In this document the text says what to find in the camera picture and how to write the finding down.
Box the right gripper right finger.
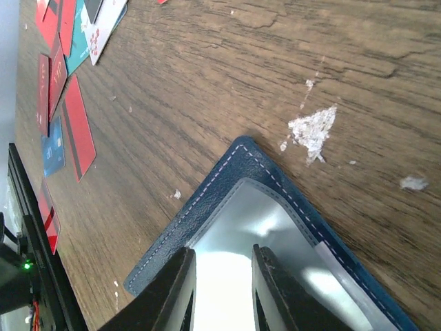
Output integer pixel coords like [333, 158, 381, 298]
[252, 244, 351, 330]

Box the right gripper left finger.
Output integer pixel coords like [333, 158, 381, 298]
[101, 247, 196, 331]

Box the navy blue card holder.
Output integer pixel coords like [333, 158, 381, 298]
[124, 136, 415, 330]

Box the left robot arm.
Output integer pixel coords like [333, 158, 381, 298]
[1, 213, 34, 314]

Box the red card front left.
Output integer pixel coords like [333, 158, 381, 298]
[38, 179, 61, 255]

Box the red striped card left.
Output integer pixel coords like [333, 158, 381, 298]
[61, 74, 96, 182]

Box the blue card left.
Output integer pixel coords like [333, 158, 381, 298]
[41, 116, 65, 177]

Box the white card red print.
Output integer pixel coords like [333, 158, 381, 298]
[84, 0, 127, 66]

